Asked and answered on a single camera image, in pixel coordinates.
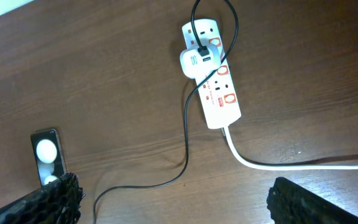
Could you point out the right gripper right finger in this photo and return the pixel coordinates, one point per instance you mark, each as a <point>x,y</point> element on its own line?
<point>291,203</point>

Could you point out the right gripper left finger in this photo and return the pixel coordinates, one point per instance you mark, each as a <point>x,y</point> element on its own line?
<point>56,202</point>

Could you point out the black Galaxy flip phone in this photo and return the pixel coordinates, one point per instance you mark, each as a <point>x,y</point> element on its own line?
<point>48,155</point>

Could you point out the white charger adapter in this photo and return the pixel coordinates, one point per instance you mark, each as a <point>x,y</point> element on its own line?
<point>194,64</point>

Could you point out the white power strip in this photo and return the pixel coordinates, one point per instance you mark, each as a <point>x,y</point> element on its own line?
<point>217,93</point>

